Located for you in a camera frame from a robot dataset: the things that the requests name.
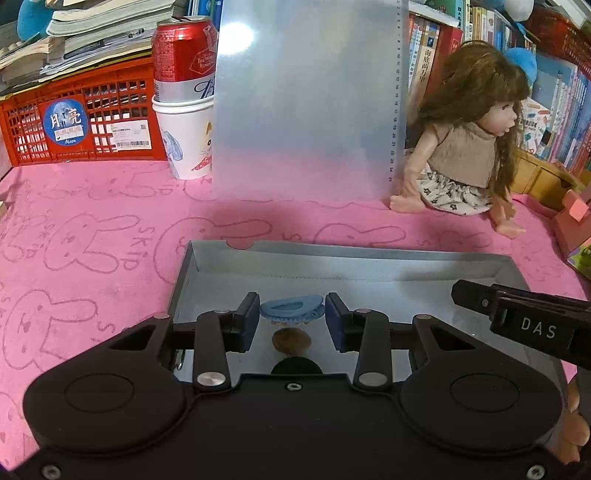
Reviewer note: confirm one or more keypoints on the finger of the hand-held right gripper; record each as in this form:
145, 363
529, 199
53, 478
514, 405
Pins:
475, 299

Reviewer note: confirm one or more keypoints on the small brown walnut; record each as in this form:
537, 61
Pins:
291, 341

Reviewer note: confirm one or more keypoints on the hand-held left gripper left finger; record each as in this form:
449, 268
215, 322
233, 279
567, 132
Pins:
249, 323

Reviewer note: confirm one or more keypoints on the wooden drawer organizer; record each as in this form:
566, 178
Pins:
540, 177

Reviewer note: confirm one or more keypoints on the silver cardboard box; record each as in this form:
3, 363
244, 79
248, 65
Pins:
369, 277

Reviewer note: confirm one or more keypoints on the pink triangular phone stand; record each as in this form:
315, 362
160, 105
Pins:
575, 230

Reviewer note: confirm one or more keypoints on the red mesh basket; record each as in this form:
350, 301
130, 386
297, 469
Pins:
568, 41

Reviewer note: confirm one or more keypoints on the plain blue hair clip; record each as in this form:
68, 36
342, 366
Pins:
291, 310

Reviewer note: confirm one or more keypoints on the stack of paperback books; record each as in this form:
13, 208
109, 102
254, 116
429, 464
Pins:
111, 27

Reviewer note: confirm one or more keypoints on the person's right hand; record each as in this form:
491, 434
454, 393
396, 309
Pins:
575, 429

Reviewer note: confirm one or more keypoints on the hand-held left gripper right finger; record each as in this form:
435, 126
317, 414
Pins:
333, 323

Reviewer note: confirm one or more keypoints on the red drink can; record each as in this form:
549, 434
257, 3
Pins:
182, 60

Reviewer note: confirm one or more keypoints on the black rimmed lid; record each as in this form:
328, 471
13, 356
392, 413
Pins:
296, 365

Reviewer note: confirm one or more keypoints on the blue plush ball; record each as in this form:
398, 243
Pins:
524, 62

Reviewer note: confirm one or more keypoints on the blue plush toy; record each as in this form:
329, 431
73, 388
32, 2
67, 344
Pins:
32, 21

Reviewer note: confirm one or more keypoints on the row of upright books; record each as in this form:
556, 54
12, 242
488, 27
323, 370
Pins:
568, 92

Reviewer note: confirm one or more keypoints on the pink bunny-print cloth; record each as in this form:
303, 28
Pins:
115, 207

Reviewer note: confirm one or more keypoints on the long-haired doll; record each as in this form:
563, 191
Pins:
461, 152

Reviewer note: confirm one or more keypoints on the translucent plastic board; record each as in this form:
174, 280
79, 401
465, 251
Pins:
309, 101

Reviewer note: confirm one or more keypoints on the red basket with round sticker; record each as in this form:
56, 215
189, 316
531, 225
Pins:
27, 134

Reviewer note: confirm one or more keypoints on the white paper cup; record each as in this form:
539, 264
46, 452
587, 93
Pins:
184, 138

